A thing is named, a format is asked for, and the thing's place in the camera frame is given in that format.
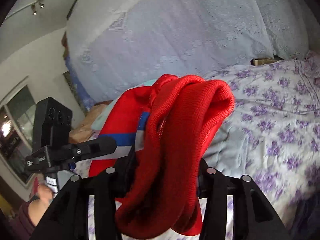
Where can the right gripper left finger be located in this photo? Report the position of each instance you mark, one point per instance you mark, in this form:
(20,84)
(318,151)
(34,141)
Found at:
(67,216)

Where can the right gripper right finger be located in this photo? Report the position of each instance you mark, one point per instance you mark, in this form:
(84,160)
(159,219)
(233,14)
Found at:
(253,215)

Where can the red blue white pants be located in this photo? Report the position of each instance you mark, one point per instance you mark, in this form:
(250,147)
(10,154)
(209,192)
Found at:
(170,125)

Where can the person left hand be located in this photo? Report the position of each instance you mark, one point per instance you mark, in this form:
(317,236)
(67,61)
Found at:
(42,190)

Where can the brown satin pillow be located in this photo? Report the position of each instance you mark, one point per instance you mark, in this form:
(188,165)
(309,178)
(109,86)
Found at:
(83,131)

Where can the blue patterned cloth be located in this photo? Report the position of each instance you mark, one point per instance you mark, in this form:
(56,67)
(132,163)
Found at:
(81,96)

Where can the purple floral bed sheet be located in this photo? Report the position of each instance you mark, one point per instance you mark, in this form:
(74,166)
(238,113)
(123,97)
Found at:
(273,132)

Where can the white lace headboard cover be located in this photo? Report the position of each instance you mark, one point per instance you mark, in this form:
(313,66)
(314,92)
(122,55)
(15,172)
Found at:
(117,44)

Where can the ceiling spot light fixture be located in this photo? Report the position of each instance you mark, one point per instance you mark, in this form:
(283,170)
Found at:
(32,5)

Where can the black camera box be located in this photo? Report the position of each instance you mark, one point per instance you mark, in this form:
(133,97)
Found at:
(52,124)

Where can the window with white frame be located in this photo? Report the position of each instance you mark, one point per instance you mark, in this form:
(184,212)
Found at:
(17,120)

